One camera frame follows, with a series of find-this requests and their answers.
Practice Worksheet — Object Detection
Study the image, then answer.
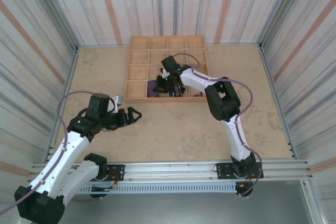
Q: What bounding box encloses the purple blue orange sock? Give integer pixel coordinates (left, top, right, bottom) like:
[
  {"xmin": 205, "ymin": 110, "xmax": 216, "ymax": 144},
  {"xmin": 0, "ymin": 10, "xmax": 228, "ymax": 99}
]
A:
[{"xmin": 146, "ymin": 80, "xmax": 161, "ymax": 98}]

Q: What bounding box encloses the wooden sixteen-compartment tray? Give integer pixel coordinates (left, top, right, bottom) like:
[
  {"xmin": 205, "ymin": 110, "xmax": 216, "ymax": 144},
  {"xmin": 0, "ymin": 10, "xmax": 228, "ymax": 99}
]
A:
[{"xmin": 123, "ymin": 35, "xmax": 211, "ymax": 104}]

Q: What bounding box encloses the aluminium enclosure frame post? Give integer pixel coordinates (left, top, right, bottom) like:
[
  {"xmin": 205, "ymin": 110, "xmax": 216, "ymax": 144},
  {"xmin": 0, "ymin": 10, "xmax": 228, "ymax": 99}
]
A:
[
  {"xmin": 43, "ymin": 47, "xmax": 80, "ymax": 163},
  {"xmin": 258, "ymin": 42, "xmax": 299, "ymax": 159}
]

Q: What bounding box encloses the slotted grey cable duct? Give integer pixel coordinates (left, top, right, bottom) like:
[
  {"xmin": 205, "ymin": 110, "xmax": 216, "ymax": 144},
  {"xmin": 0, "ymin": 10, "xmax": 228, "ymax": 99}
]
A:
[{"xmin": 76, "ymin": 183, "xmax": 237, "ymax": 195}]

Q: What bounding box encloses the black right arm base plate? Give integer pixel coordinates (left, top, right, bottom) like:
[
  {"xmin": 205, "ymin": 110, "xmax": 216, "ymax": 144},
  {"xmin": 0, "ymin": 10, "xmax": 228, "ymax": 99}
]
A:
[{"xmin": 215, "ymin": 162, "xmax": 264, "ymax": 180}]

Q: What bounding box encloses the aluminium mounting rail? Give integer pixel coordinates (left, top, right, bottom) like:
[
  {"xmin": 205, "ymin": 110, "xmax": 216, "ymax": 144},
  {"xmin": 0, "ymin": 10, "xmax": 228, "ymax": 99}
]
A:
[{"xmin": 27, "ymin": 158, "xmax": 314, "ymax": 183}]

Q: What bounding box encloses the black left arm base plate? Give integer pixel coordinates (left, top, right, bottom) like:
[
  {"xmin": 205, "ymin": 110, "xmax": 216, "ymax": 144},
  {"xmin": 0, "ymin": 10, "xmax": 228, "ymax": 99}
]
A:
[{"xmin": 93, "ymin": 164, "xmax": 125, "ymax": 182}]

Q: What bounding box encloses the black white striped sock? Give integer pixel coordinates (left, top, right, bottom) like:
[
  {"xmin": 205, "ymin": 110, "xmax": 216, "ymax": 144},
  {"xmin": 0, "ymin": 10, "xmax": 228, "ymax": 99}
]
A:
[{"xmin": 167, "ymin": 83, "xmax": 186, "ymax": 98}]

